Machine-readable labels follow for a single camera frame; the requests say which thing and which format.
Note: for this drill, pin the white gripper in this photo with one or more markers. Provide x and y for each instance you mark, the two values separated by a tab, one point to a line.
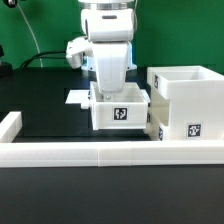
109	33

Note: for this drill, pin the white drawer housing box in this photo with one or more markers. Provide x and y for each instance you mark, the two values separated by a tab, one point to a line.
189	101

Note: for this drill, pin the white front drawer box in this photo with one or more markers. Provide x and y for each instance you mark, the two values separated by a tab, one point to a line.
154	128

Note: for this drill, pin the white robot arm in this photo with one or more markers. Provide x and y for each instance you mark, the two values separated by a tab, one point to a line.
80	46

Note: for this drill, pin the white marker tag plate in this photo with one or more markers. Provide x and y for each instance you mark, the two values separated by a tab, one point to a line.
79	96

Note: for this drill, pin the black device at left edge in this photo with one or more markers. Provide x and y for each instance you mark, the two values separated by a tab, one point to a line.
5	68

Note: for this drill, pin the white U-shaped fence frame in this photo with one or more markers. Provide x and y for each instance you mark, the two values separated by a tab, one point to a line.
101	154

